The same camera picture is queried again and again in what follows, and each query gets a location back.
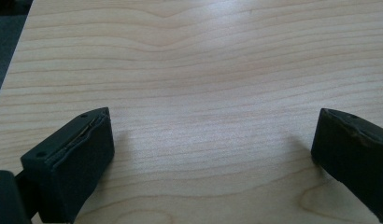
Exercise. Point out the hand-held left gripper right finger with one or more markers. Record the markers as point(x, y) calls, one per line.
point(354, 149)

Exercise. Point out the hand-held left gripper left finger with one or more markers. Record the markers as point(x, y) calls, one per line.
point(71, 165)

